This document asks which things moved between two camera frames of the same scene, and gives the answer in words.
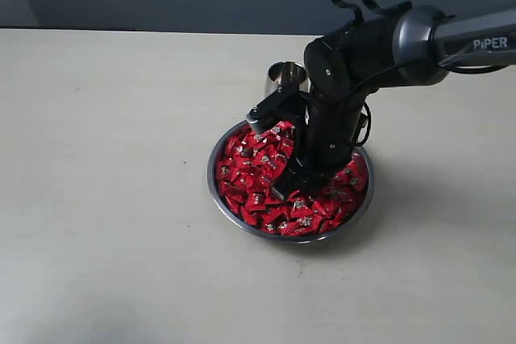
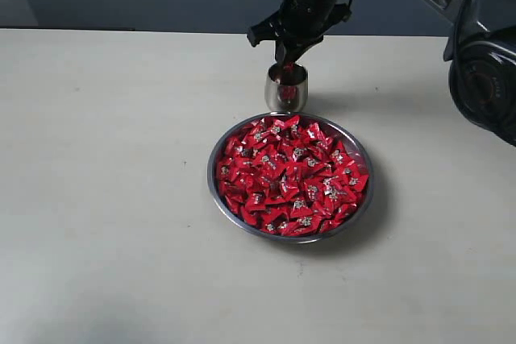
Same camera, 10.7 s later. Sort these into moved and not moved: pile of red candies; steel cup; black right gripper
Moved: black right gripper
Not moved: steel cup; pile of red candies
